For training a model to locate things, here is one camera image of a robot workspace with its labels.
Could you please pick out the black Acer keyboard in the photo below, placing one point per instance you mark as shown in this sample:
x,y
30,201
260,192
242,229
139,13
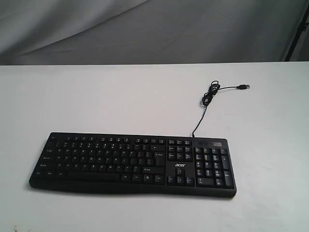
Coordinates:
x,y
135,164

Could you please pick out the grey backdrop cloth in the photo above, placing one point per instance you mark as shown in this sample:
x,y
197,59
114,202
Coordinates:
x,y
112,32

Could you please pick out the black tripod stand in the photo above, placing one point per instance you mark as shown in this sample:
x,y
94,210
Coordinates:
x,y
298,48

